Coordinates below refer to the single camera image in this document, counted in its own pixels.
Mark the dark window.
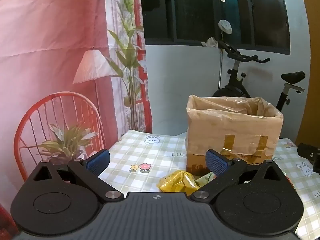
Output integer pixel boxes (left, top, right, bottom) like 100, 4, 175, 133
139, 0, 292, 55

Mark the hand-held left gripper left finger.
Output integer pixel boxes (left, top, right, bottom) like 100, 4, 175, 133
31, 149, 125, 204

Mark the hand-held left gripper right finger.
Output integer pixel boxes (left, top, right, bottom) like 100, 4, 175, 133
190, 149, 287, 203

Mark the black exercise bike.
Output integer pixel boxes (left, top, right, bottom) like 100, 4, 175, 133
212, 40, 306, 113

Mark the crinkled yellow snack packet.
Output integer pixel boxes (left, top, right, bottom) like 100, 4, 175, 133
156, 170, 201, 193

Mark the checked tablecloth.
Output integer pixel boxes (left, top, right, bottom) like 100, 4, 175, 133
98, 129, 320, 240

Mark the printed pink backdrop cloth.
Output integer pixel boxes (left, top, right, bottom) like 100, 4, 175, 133
0, 0, 153, 230

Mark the brown wooden door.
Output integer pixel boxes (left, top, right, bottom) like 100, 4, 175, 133
296, 0, 320, 144

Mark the metal pole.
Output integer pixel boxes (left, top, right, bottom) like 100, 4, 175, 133
218, 31, 224, 91

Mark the crumpled white cloth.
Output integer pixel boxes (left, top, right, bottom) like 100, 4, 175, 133
201, 37, 221, 48

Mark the cardboard box with plastic liner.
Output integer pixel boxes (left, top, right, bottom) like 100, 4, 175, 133
186, 94, 284, 176

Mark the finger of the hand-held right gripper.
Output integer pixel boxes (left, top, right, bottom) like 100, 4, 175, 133
297, 142, 320, 174

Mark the green pastry packet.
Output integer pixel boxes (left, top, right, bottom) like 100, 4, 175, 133
196, 172, 217, 183

